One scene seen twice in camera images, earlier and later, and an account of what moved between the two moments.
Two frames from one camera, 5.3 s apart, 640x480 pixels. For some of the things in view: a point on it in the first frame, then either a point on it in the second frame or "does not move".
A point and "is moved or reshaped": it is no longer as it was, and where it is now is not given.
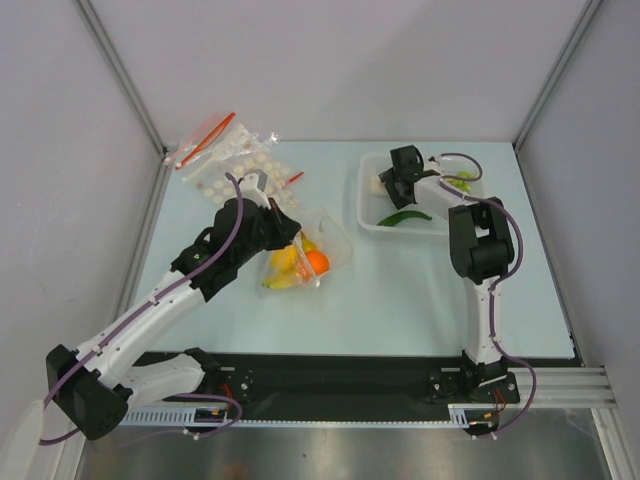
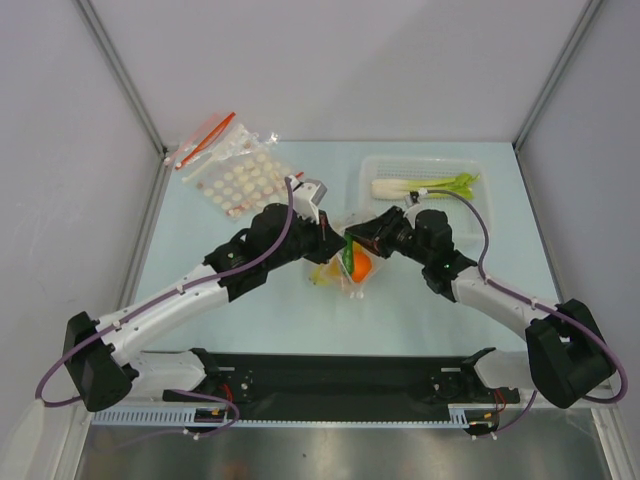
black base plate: x=337 y=381 does not move
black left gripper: x=284 y=227 → x=327 y=242
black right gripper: x=400 y=181 → x=376 y=233
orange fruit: x=318 y=260 is moved or reshaped
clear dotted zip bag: x=323 y=247 is moved or reshaped
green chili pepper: x=393 y=218 is moved or reshaped
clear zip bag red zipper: x=205 y=143 does not move
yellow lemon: x=285 y=260 is moved or reshaped
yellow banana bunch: x=289 y=263 → x=323 y=273
